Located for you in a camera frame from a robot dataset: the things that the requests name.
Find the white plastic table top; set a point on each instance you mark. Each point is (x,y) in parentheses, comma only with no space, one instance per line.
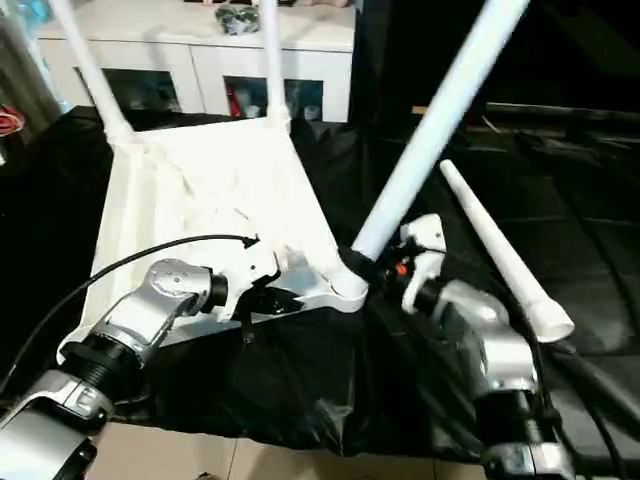
(210,190)

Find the white plastic table leg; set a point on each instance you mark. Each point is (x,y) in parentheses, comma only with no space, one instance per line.
(90,70)
(272,60)
(440,120)
(500,250)

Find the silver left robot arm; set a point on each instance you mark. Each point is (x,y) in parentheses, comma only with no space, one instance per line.
(140,315)

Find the black plastic mat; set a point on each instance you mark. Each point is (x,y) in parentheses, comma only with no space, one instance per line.
(320,390)

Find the small tan tag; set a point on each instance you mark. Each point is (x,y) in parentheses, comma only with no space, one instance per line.
(421,110)

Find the small red bottle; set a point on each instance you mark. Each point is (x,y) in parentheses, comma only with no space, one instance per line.
(235,102)

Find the white cabinet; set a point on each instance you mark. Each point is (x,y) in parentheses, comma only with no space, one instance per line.
(190,50)

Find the grey crumpled bundle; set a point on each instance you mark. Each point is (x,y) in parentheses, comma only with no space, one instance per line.
(237,18)

